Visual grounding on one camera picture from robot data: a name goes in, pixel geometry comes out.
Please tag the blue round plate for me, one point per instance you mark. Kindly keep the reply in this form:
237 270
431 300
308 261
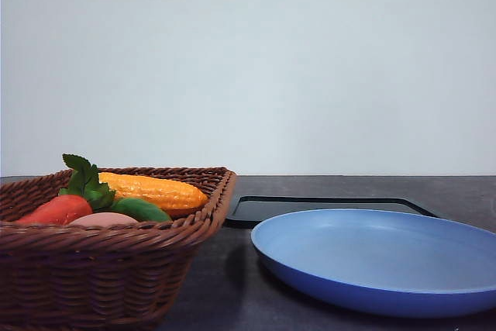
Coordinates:
385 262

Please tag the brown egg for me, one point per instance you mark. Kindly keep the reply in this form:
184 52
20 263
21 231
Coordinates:
103 219

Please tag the green toy cucumber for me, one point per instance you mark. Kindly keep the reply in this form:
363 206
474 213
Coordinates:
141 210

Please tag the red toy carrot with leaves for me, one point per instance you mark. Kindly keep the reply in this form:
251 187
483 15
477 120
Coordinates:
85 193

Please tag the black rectangular tray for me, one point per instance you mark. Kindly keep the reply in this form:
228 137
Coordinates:
248 212

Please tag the yellow toy corn cob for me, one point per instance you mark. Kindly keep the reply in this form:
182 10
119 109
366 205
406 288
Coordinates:
172 195

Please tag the brown wicker basket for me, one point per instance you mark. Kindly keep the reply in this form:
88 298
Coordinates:
99 276

